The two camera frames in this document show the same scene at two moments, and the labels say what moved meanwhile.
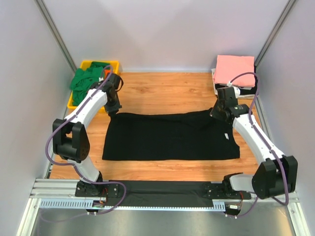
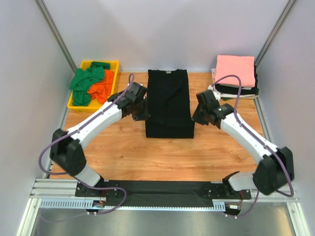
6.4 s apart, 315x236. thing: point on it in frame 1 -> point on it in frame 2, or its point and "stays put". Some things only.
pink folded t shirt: [228, 67] stays put
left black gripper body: [113, 105] -> [141, 112]
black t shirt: [168, 135] -> [169, 112]
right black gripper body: [215, 112] -> [199, 115]
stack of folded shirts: [228, 67] stays put
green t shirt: [83, 79] stays put
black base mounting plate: [157, 193] stays put
